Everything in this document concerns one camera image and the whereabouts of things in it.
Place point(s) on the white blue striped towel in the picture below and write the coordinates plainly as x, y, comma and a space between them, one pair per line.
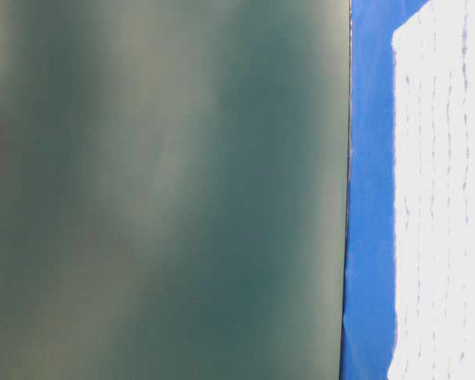
434, 193

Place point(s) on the blurred grey-green panel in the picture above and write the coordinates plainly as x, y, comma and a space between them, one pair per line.
172, 189

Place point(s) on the blue table cloth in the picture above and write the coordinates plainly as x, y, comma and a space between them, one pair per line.
368, 322

